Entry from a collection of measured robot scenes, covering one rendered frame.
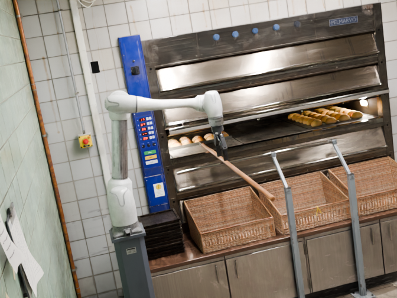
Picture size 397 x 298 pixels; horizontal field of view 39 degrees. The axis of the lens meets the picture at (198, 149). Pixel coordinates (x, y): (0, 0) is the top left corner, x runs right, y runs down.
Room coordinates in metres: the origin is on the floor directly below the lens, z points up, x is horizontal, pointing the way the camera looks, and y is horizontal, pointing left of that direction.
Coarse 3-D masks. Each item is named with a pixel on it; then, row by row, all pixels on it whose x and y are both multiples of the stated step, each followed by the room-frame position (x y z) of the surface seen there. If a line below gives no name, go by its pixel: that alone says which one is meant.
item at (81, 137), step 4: (88, 132) 4.11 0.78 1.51; (80, 136) 4.04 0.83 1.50; (84, 136) 4.05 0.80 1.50; (80, 140) 4.04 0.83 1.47; (88, 140) 4.05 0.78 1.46; (92, 140) 4.06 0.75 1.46; (80, 144) 4.04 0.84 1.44; (84, 144) 4.04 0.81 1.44; (88, 144) 4.05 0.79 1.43; (92, 144) 4.05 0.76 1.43; (80, 148) 4.04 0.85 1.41
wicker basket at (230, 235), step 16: (224, 192) 4.26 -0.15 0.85; (240, 192) 4.28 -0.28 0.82; (192, 208) 4.18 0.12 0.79; (224, 208) 4.22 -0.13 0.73; (240, 208) 4.25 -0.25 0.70; (256, 208) 4.20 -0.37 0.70; (192, 224) 4.00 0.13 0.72; (208, 224) 4.17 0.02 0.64; (224, 224) 4.19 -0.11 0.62; (240, 224) 3.80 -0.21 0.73; (256, 224) 3.83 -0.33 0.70; (272, 224) 3.85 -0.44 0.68; (208, 240) 3.75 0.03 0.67; (224, 240) 3.78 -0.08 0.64; (240, 240) 3.87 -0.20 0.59; (256, 240) 3.82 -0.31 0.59
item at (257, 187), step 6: (204, 144) 4.47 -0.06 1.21; (210, 150) 4.24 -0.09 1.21; (216, 156) 4.04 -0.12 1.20; (228, 162) 3.76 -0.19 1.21; (234, 168) 3.58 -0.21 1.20; (240, 174) 3.42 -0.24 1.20; (246, 180) 3.29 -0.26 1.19; (252, 180) 3.22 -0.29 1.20; (258, 186) 3.09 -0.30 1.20; (264, 192) 2.97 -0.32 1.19; (270, 198) 2.87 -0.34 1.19
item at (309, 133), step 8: (368, 120) 4.54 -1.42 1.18; (376, 120) 4.54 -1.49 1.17; (320, 128) 4.51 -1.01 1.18; (328, 128) 4.47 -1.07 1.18; (336, 128) 4.48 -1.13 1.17; (344, 128) 4.49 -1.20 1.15; (288, 136) 4.41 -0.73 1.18; (296, 136) 4.41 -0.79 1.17; (304, 136) 4.43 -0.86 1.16; (312, 136) 4.44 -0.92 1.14; (248, 144) 4.35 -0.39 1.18; (256, 144) 4.35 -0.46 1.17; (264, 144) 4.36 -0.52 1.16; (272, 144) 4.38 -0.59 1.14; (208, 152) 4.30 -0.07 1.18; (232, 152) 4.32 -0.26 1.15; (176, 160) 4.23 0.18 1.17; (184, 160) 4.25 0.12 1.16; (192, 160) 4.26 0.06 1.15
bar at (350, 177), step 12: (312, 144) 4.04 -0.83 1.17; (324, 144) 4.06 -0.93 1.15; (336, 144) 4.07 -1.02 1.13; (252, 156) 3.96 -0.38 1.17; (264, 156) 3.97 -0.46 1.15; (192, 168) 3.89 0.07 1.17; (204, 168) 3.89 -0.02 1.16; (276, 168) 3.92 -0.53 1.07; (348, 168) 3.91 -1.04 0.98; (348, 180) 3.87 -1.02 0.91; (288, 192) 3.76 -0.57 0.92; (288, 204) 3.76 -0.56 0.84; (288, 216) 3.78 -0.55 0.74; (360, 240) 3.86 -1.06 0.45; (360, 252) 3.85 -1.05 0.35; (300, 264) 3.77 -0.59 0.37; (360, 264) 3.85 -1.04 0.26; (300, 276) 3.77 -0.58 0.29; (360, 276) 3.85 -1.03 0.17; (300, 288) 3.76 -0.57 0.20; (360, 288) 3.85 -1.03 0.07
